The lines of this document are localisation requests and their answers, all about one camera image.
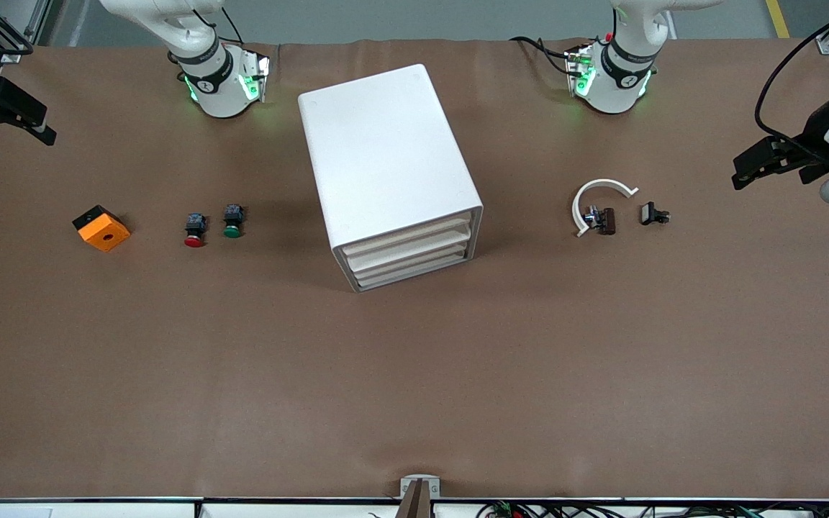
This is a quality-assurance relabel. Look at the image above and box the orange box with hole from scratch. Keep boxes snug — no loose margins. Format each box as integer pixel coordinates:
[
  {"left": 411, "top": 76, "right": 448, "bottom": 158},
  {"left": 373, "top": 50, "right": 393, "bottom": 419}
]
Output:
[{"left": 72, "top": 204, "right": 132, "bottom": 253}]

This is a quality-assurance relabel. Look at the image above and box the white curved plastic piece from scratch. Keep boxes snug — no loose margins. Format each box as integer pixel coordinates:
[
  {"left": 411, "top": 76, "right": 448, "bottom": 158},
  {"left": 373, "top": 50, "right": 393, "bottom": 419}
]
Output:
[{"left": 572, "top": 178, "right": 640, "bottom": 238}]

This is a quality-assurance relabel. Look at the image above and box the small dark brown component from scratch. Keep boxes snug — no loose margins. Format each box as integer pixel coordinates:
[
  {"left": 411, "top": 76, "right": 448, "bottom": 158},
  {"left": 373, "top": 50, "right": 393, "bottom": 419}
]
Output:
[{"left": 583, "top": 206, "right": 617, "bottom": 236}]

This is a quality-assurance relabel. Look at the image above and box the metal base connector plate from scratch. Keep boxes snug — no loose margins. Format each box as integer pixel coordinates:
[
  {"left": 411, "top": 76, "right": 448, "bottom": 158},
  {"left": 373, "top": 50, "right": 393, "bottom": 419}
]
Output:
[
  {"left": 564, "top": 43, "right": 597, "bottom": 100},
  {"left": 240, "top": 52, "right": 271, "bottom": 103}
]

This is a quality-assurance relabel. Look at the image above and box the brown table cover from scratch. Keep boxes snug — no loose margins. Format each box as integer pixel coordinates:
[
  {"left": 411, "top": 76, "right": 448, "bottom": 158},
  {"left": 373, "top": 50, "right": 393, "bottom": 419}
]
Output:
[{"left": 0, "top": 37, "right": 829, "bottom": 501}]

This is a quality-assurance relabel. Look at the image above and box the brown pointed bar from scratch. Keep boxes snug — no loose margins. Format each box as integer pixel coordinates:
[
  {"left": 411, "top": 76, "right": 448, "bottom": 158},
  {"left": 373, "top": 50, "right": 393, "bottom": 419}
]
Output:
[{"left": 394, "top": 480, "right": 435, "bottom": 518}]

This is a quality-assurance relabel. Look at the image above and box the black base cable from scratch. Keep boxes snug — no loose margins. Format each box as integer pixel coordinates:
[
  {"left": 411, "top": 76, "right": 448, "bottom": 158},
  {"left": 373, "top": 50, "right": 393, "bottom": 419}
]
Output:
[{"left": 509, "top": 36, "right": 575, "bottom": 78}]

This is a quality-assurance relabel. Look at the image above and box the white table edge rail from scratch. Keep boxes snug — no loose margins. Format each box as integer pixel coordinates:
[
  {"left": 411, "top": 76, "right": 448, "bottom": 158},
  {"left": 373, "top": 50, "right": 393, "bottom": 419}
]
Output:
[{"left": 0, "top": 498, "right": 829, "bottom": 518}]

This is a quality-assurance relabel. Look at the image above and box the grey table edge bracket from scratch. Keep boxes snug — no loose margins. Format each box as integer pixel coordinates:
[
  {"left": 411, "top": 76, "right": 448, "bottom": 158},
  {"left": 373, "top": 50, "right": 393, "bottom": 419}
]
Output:
[{"left": 399, "top": 475, "right": 441, "bottom": 499}]

